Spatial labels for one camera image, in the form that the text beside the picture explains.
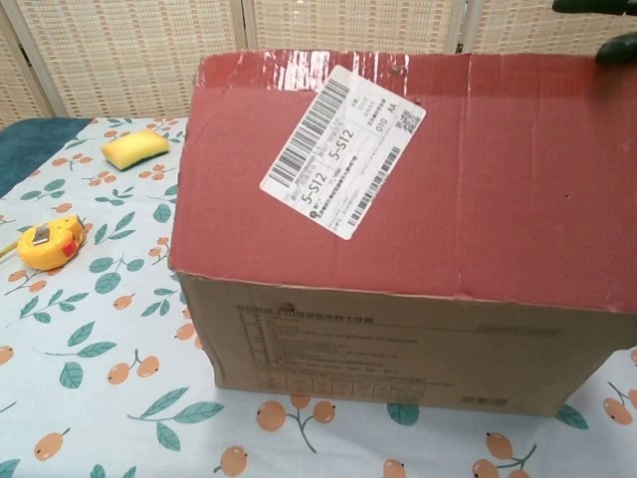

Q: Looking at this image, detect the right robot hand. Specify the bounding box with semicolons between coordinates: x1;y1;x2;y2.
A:
551;0;637;65

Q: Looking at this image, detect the brown cardboard box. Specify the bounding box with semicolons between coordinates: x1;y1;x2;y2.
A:
166;49;637;419

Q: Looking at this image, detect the woven bamboo folding screen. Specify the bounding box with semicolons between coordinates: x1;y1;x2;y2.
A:
0;0;637;128

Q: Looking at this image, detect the yellow green sponge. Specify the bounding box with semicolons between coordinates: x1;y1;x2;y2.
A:
101;129;169;173

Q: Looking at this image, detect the floral print tablecloth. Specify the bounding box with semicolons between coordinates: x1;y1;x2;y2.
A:
0;117;637;478

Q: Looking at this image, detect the yellow tape measure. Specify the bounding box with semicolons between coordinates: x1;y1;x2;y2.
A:
0;214;89;273

